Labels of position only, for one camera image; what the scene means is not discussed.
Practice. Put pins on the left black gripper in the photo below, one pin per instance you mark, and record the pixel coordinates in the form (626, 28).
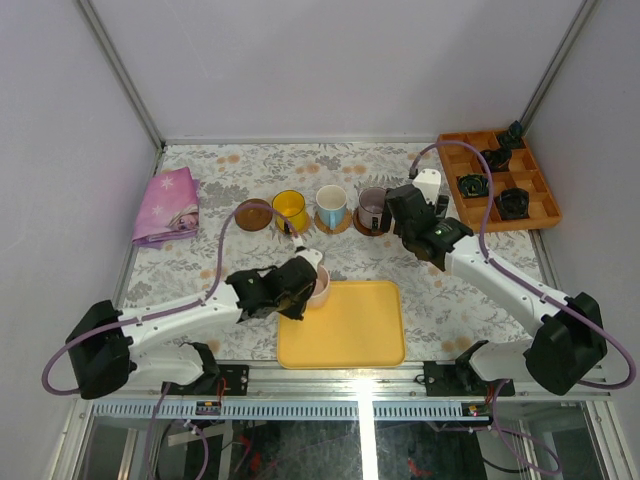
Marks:
(301, 281)

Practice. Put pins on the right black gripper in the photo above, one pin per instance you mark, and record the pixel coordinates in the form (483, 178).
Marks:
(440, 207)

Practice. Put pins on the pink mug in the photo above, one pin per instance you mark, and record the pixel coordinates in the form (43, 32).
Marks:
(321, 290)

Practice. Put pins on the purple mug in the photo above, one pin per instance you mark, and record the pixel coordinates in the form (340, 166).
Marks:
(371, 207)

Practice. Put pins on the brown wooden coaster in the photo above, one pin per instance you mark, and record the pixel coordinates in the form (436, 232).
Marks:
(360, 225)

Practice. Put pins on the woven rattan coaster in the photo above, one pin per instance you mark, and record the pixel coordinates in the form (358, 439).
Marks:
(286, 230)
(342, 227)

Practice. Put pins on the dark wooden coaster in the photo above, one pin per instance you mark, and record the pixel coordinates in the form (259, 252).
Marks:
(253, 215)

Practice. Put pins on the blue handled white mug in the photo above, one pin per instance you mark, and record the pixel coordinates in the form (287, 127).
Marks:
(331, 205)

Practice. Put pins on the yellow glass cup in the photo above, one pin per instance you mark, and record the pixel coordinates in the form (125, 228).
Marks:
(292, 205)

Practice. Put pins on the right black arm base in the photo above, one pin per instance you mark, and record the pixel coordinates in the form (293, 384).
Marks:
(450, 377)

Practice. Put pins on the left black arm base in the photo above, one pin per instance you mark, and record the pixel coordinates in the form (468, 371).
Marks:
(215, 379)

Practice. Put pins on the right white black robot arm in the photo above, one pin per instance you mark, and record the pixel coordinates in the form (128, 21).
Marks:
(562, 346)

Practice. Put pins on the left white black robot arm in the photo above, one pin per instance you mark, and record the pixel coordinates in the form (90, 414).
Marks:
(168, 343)

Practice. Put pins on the black green wrapped item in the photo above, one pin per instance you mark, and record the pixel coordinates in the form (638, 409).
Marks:
(473, 186)

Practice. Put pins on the orange compartment tray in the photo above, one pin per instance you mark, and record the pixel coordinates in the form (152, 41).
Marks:
(524, 172)

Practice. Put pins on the yellow plastic tray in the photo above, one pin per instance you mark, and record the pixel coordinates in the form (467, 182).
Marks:
(359, 326)

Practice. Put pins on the black wrapped item bottom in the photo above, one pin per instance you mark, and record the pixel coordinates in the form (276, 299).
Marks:
(513, 204)

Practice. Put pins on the black wrapped item top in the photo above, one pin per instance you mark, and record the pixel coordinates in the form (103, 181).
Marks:
(512, 137)

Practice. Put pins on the pink purple folded cloth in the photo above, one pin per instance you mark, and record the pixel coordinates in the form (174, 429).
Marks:
(169, 209)

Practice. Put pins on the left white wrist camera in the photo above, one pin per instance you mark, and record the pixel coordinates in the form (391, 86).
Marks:
(313, 256)

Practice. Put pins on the aluminium front rail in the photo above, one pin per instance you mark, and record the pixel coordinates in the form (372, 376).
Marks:
(267, 379)

